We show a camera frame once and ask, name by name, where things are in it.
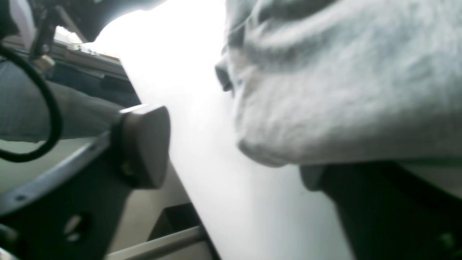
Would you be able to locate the grey printed T-shirt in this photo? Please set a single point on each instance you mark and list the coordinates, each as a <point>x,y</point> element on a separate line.
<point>333,81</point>

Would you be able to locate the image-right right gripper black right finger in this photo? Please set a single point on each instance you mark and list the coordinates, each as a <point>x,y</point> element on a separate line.
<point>387,213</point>

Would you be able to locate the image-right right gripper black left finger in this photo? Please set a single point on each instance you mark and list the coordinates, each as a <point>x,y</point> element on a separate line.
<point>72,211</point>

